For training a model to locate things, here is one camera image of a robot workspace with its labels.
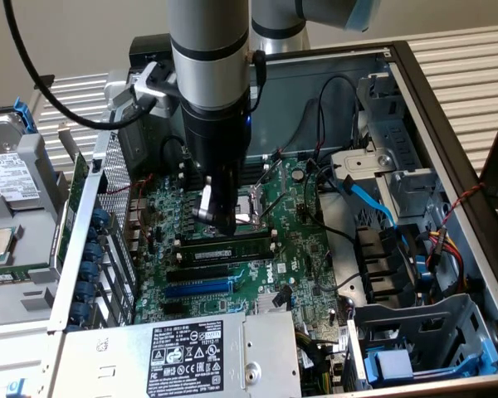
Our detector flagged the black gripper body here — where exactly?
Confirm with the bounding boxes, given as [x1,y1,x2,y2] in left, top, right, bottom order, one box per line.
[179,98,252,186]

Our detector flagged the CPU socket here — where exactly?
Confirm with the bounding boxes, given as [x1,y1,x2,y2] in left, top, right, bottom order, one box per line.
[235,184,271,233]

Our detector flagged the thin metal locking lever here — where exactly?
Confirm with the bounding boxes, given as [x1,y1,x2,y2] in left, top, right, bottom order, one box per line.
[261,191,287,219]

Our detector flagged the long black expansion slot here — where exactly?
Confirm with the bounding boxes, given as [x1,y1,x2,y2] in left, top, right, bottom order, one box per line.
[165,265,230,284]

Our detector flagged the green Dell motherboard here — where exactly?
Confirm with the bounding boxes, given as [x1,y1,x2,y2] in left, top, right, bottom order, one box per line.
[132,155,349,328]

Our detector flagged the blue expansion slot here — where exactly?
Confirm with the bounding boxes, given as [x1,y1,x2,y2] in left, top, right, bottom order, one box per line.
[164,278,233,299]

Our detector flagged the open PC case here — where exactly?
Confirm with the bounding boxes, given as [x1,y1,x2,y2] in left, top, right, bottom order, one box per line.
[45,40,498,398]

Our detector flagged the small silver heatsink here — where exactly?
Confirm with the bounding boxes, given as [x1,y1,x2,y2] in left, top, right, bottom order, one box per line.
[256,292,294,315]

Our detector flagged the black power adapter box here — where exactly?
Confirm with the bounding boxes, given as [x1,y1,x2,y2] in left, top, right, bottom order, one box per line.
[129,35,173,70]

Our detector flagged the green graphics card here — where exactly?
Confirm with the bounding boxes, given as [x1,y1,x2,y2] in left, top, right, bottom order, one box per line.
[56,120,91,274]

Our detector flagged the silver metal drive bay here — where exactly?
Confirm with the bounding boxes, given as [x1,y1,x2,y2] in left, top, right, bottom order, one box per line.
[330,72,445,219]

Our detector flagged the grey parts rack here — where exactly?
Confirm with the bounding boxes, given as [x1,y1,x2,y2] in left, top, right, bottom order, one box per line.
[0,132,67,324]

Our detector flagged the silver power supply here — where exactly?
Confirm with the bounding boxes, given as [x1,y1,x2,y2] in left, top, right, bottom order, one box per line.
[51,310,302,398]

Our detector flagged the hard disk with white label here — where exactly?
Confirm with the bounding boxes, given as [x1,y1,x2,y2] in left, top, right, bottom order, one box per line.
[0,152,42,211]

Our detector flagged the grey metal disk bay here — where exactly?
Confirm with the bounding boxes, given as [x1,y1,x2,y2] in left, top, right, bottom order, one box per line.
[346,293,498,391]

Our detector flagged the silver hard disk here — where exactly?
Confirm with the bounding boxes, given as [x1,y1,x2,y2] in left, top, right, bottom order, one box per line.
[0,111,30,161]

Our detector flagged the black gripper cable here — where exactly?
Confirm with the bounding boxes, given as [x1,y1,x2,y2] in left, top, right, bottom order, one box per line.
[248,49,269,114]

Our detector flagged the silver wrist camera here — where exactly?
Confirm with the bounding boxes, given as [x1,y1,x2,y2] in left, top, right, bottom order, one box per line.
[130,61,180,112]

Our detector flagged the thin black wire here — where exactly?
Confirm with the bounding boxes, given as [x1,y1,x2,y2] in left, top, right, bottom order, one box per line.
[278,97,321,158]

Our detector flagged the thick black wire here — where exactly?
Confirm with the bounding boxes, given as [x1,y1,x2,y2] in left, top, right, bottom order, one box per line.
[302,159,358,245]

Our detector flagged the looped black wire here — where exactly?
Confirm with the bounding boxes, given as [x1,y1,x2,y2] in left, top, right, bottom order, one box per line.
[316,74,360,163]

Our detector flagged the blue SATA wire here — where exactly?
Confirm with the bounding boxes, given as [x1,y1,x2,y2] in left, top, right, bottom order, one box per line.
[338,173,399,229]

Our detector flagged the blue hard disk bracket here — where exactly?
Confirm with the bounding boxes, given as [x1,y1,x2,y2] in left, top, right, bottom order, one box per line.
[12,97,39,136]

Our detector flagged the black camera cable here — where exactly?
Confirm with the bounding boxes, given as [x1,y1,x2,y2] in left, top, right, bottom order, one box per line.
[2,0,158,130]

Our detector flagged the red yellow power wires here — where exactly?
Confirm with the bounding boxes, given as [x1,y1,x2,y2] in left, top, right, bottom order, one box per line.
[425,226,470,291]

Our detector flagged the red black twisted wire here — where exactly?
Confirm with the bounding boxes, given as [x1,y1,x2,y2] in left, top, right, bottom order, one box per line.
[437,182,486,229]

